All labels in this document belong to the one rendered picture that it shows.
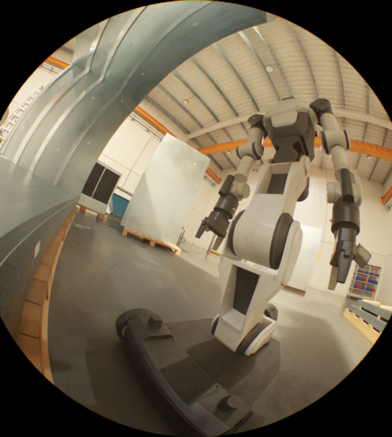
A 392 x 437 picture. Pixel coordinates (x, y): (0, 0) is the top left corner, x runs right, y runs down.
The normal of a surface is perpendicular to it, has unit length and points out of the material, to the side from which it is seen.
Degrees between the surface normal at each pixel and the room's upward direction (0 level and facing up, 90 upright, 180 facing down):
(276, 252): 110
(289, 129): 135
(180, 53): 180
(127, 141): 90
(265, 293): 101
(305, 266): 90
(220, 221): 90
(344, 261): 78
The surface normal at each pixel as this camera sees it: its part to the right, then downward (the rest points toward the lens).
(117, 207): 0.60, 0.47
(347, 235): -0.64, -0.54
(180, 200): 0.44, 0.04
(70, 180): 0.69, 0.17
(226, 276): -0.78, -0.17
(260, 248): -0.81, 0.16
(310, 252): -0.62, -0.34
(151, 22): -0.36, 0.92
